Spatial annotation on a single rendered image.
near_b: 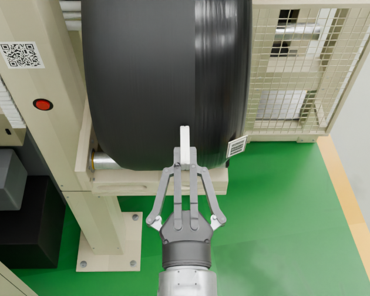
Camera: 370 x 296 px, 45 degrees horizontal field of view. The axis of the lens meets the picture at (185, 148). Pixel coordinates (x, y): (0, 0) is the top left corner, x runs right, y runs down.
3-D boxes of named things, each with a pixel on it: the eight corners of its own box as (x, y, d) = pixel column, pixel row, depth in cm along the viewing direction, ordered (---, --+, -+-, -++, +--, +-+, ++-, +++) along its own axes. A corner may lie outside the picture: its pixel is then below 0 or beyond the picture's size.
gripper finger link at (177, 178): (183, 235, 72) (174, 235, 72) (181, 170, 76) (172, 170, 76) (183, 229, 68) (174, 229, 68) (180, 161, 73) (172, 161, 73)
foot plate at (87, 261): (76, 272, 188) (75, 270, 186) (83, 213, 202) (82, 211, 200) (140, 271, 188) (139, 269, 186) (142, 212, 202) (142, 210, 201)
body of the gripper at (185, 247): (216, 265, 64) (214, 204, 68) (157, 266, 64) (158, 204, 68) (213, 273, 71) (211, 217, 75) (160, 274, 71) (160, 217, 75)
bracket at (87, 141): (81, 190, 114) (73, 171, 105) (96, 71, 135) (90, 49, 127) (95, 190, 114) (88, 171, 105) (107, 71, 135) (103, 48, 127)
